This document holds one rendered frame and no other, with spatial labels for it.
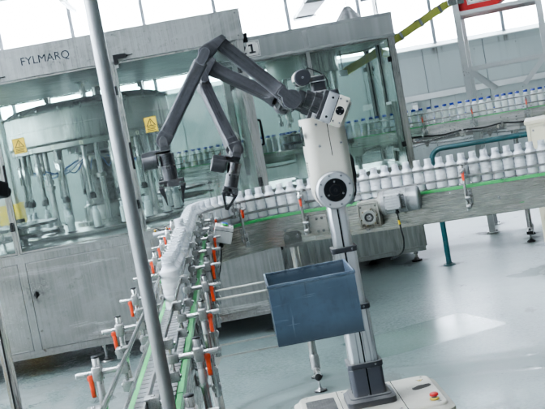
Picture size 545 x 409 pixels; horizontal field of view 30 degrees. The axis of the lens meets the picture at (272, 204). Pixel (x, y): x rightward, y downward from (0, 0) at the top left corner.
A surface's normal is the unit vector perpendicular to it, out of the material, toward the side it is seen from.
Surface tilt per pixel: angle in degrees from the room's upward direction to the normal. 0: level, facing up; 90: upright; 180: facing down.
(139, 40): 90
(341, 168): 101
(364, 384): 90
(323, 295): 90
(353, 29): 90
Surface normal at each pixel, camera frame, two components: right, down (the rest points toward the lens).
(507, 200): -0.24, 0.12
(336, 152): 0.08, 0.26
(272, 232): 0.19, 0.02
